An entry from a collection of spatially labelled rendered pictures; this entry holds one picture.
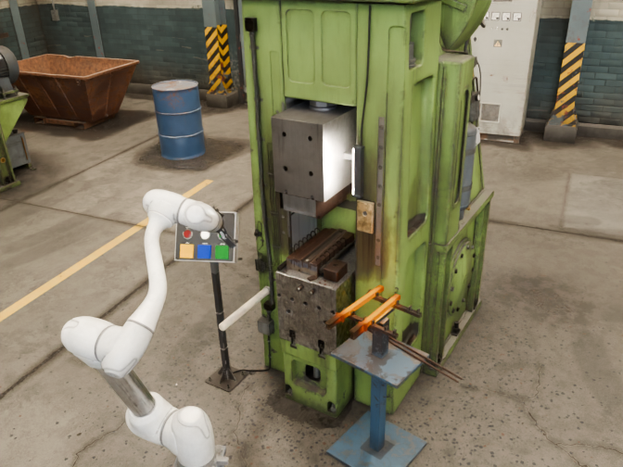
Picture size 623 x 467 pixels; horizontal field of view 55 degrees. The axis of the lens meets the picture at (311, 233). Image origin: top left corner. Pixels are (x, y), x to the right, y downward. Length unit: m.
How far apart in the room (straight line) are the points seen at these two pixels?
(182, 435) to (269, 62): 1.79
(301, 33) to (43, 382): 2.77
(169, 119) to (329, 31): 4.97
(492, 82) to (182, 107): 3.90
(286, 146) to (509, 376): 2.12
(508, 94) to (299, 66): 5.40
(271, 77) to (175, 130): 4.65
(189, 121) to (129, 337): 5.78
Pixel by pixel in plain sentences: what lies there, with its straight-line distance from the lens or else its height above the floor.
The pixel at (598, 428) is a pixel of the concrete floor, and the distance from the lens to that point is 3.96.
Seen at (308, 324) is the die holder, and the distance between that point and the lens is 3.36.
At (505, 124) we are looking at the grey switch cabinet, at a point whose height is 0.25.
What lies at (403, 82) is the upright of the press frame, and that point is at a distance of 2.79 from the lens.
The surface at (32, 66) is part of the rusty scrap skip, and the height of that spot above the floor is 0.73.
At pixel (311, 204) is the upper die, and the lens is 3.05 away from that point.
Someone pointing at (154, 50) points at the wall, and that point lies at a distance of 11.03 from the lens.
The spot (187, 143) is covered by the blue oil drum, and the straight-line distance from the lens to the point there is 7.77.
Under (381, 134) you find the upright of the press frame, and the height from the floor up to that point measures 1.71.
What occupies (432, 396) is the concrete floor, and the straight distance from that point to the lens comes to 3.90.
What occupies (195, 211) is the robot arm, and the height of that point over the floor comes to 1.68.
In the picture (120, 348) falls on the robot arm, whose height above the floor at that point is 1.37.
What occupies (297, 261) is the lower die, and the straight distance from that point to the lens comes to 3.26.
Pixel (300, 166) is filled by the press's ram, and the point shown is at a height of 1.53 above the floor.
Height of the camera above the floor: 2.59
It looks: 27 degrees down
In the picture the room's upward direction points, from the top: 2 degrees counter-clockwise
